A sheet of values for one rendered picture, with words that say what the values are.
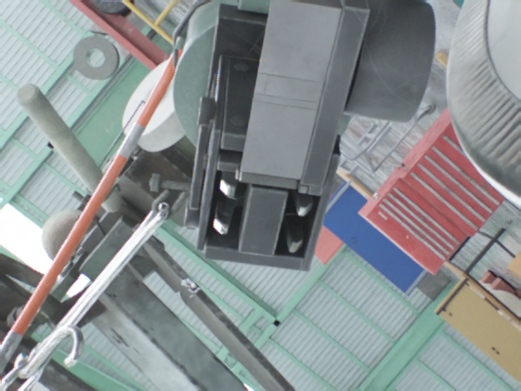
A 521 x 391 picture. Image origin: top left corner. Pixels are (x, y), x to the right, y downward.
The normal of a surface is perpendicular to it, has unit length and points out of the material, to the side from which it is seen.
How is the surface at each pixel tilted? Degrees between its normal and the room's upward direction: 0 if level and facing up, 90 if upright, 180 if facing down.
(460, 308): 90
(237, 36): 65
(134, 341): 50
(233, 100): 137
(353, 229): 90
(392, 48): 93
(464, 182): 90
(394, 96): 56
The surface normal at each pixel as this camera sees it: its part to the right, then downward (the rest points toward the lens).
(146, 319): 0.57, -0.49
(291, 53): 0.00, 0.59
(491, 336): 0.12, 0.14
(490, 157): -0.77, -0.61
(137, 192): -0.47, 0.72
